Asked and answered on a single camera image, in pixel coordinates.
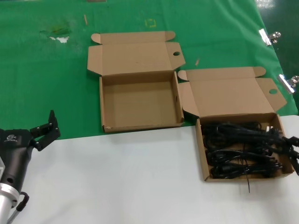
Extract thin black cable tie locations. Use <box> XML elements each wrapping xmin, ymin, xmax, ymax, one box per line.
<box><xmin>242</xmin><ymin>172</ymin><xmax>251</xmax><ymax>194</ymax></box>

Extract cardboard box holding cables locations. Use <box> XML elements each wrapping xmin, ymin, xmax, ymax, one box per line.
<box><xmin>177</xmin><ymin>66</ymin><xmax>295</xmax><ymax>182</ymax></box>

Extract cardboard box with round hole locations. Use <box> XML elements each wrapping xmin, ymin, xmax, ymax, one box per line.
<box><xmin>87</xmin><ymin>31</ymin><xmax>186</xmax><ymax>134</ymax></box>

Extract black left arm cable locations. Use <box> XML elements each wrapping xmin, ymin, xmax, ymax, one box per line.
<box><xmin>6</xmin><ymin>190</ymin><xmax>30</xmax><ymax>224</ymax></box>

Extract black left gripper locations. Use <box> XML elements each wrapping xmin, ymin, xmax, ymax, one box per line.
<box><xmin>0</xmin><ymin>109</ymin><xmax>62</xmax><ymax>190</ymax></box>

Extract pile of black power cables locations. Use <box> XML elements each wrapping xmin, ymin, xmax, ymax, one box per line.
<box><xmin>205</xmin><ymin>126</ymin><xmax>285</xmax><ymax>180</ymax></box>

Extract silver binder clip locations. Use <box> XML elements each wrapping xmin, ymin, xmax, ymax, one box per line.
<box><xmin>277</xmin><ymin>74</ymin><xmax>299</xmax><ymax>94</ymax></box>
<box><xmin>258</xmin><ymin>29</ymin><xmax>282</xmax><ymax>46</ymax></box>

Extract green table cloth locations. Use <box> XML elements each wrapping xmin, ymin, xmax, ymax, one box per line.
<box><xmin>0</xmin><ymin>0</ymin><xmax>298</xmax><ymax>142</ymax></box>

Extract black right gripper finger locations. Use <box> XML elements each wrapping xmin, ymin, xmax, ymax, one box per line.
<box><xmin>282</xmin><ymin>136</ymin><xmax>299</xmax><ymax>151</ymax></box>
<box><xmin>289</xmin><ymin>151</ymin><xmax>299</xmax><ymax>177</ymax></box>

